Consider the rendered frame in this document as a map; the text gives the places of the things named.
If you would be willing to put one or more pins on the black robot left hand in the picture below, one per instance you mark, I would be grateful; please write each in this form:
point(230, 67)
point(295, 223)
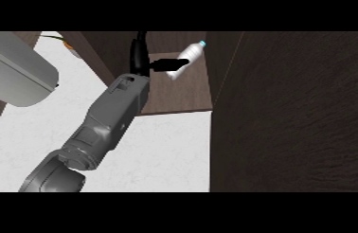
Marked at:
point(140, 58)

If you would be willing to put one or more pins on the white water bottle blue cap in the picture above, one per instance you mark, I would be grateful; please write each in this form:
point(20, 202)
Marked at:
point(191, 51)

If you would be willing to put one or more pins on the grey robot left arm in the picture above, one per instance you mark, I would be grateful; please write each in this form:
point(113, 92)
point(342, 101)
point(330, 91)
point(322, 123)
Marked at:
point(111, 116)

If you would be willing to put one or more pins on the dark wooden cabinet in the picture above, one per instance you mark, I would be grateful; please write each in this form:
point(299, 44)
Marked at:
point(180, 91)

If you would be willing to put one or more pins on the dark wooden cabinet door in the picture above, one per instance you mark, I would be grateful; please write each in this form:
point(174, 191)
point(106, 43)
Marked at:
point(289, 116)

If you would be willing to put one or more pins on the orange vegetable with green leaves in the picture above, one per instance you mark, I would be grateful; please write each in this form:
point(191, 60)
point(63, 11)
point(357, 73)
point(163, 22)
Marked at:
point(66, 43)

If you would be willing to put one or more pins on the pale grey rounded appliance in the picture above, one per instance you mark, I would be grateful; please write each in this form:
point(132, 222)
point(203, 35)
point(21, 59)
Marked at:
point(21, 72)

